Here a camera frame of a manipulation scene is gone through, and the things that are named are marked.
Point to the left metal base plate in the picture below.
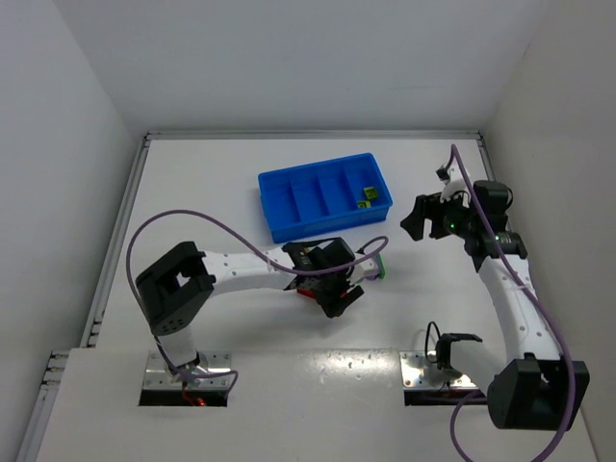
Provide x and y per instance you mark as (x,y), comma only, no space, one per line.
(213,373)

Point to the blue divided plastic bin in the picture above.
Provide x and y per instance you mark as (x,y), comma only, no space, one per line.
(321,197)

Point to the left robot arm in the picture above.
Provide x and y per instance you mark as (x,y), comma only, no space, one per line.
(176,287)

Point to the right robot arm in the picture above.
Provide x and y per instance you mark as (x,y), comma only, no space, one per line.
(532,386)

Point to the purple green lego stack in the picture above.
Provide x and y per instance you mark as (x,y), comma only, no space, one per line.
(381,267)

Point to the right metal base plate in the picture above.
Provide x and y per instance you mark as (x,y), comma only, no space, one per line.
(419,374)

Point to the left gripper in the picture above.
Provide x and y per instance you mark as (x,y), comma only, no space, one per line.
(342,282)

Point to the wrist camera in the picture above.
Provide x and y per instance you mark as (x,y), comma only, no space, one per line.
(453,182)
(368,269)

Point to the green red lego stack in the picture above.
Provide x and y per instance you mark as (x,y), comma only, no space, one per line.
(306,292)

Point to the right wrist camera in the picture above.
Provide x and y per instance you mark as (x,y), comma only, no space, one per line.
(453,182)

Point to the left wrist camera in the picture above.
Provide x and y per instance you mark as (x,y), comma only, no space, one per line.
(368,269)

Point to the metal base plate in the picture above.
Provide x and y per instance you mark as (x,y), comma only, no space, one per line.
(419,374)
(213,373)

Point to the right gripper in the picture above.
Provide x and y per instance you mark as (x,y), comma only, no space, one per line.
(434,215)

